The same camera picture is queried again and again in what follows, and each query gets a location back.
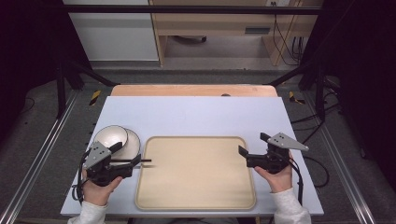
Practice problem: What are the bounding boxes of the black metal stand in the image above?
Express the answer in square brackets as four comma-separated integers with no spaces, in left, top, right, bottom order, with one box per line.
[53,57,121,119]
[266,57,329,123]

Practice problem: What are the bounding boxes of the black curtain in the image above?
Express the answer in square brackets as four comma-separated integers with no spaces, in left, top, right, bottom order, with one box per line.
[0,0,92,143]
[298,0,396,183]

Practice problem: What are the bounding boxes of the beige rectangular tray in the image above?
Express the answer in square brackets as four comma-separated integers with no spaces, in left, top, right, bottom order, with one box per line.
[134,135,258,211]

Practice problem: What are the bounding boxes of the white cabinet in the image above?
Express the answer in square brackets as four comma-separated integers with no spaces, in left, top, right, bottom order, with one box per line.
[62,0,160,62]

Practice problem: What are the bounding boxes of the aluminium floor rail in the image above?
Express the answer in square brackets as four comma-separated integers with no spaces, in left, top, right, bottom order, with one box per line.
[303,91,378,224]
[0,89,79,224]

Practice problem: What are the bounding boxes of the black horizontal frame bar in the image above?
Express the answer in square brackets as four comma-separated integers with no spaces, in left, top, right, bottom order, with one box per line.
[62,4,323,16]

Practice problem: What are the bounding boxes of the black looped floor cable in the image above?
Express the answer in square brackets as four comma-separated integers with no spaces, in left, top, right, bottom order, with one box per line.
[303,155,331,189]

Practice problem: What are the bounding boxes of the white round plate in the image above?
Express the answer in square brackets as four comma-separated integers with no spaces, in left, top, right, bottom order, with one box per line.
[110,128,142,166]

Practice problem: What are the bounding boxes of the black straight floor cables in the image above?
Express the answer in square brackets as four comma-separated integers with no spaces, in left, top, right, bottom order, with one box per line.
[290,102,341,145]

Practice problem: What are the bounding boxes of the yellow black tape strip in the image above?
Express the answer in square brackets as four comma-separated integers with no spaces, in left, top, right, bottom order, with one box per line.
[89,90,103,106]
[288,91,306,105]

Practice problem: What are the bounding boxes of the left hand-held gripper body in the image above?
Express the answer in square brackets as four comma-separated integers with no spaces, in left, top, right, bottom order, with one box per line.
[81,140,134,188]

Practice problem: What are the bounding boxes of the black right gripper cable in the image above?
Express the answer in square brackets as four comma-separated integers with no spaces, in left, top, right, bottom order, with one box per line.
[288,157,305,206]

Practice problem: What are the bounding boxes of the person's right hand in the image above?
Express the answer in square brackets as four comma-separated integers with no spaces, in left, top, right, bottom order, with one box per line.
[254,151,294,194]

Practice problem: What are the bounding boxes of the dark curved object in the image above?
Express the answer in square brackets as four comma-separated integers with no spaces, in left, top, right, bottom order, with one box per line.
[172,35,208,45]

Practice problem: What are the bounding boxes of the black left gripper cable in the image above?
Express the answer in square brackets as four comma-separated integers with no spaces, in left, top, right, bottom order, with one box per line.
[71,148,92,205]

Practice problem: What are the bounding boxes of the white bowl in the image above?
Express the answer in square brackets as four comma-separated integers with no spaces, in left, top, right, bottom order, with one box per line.
[92,124,129,151]

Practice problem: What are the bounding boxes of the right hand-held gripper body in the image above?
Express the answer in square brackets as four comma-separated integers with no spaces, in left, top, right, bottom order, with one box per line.
[247,132,310,175]

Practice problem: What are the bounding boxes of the light wooden desk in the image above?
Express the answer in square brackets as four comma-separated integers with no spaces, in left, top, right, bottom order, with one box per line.
[148,0,325,67]

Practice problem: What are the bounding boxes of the bundle of black desk cables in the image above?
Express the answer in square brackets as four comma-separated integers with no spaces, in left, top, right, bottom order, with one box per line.
[271,1,305,67]

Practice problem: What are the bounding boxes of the person's left hand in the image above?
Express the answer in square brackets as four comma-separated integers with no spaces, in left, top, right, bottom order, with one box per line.
[81,170,124,207]

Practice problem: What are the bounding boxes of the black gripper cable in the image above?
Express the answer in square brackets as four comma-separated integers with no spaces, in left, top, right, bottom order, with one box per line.
[71,148,92,205]
[288,157,305,206]

